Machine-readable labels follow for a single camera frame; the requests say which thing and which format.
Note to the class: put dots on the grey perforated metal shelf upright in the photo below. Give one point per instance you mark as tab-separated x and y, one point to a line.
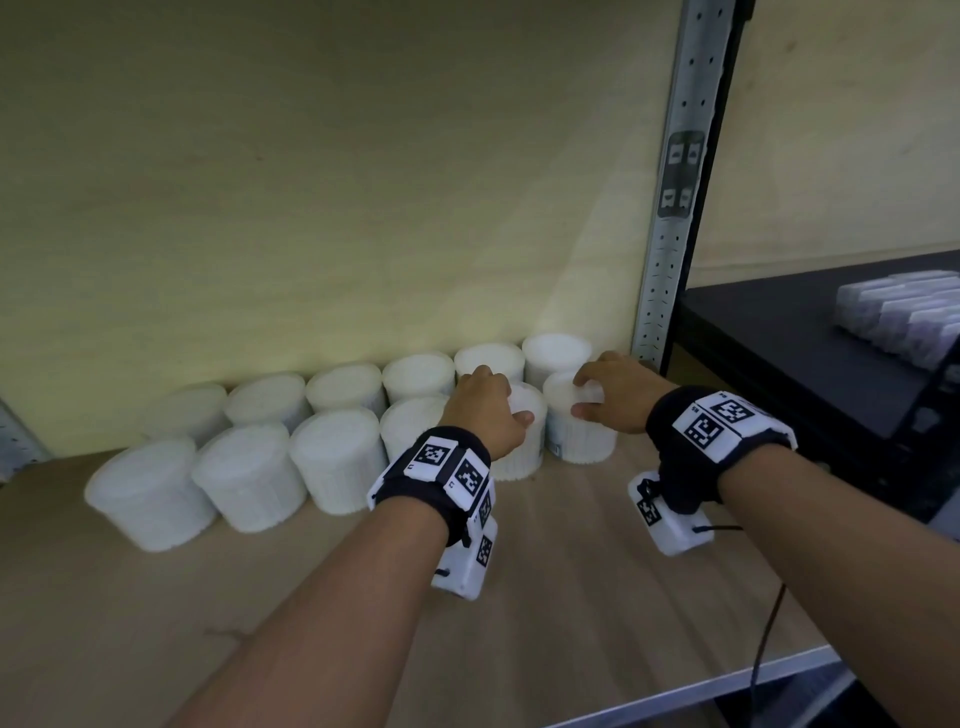
679	247
19	442

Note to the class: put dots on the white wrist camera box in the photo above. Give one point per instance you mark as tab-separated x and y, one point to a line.
667	521
469	566

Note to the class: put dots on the person's right hand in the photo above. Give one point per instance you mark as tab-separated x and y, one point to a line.
626	394

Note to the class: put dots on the group of white ribbed tubs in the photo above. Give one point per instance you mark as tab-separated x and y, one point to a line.
247	480

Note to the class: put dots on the grey marker sticker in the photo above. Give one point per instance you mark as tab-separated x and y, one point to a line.
681	174

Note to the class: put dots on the grey metal shelf edge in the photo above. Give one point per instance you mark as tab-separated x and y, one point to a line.
720	686

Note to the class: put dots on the stack of white packets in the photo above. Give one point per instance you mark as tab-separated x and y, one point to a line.
907	315

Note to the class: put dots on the person's right forearm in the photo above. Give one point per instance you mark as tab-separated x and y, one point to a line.
840	525

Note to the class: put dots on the person's left hand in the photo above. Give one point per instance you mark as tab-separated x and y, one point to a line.
484	412

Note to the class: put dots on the person's left forearm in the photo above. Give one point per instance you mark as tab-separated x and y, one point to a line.
352	600

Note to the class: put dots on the white ribbed plastic tub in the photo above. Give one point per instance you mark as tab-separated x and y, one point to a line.
525	450
581	442

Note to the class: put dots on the black shelf board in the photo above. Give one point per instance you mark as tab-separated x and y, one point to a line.
787	352

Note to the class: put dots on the black wrist band with markers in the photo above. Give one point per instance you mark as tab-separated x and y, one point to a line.
442	469
705	435

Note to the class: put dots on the person's left thumb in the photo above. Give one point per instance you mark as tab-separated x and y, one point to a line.
523	420

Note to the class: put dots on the person's right thumb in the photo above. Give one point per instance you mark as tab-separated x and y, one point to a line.
585	410

